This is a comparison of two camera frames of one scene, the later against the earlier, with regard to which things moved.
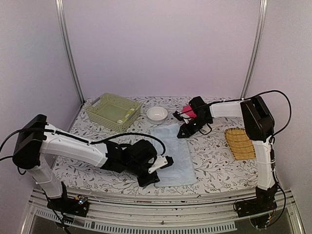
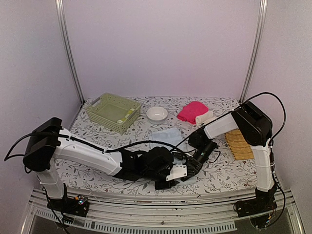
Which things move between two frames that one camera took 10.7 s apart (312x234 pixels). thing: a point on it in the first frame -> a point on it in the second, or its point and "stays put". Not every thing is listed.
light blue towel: [181, 171] stays put
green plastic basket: [115, 112] stays put
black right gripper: [188, 132] -> [192, 164]
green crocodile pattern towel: [129, 113] stays put
